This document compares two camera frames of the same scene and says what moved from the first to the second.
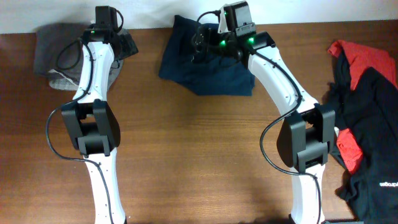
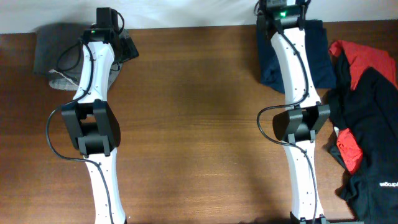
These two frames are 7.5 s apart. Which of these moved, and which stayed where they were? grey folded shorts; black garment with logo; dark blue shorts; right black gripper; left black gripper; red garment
Moved: right black gripper; dark blue shorts
Stayed: left black gripper; red garment; black garment with logo; grey folded shorts
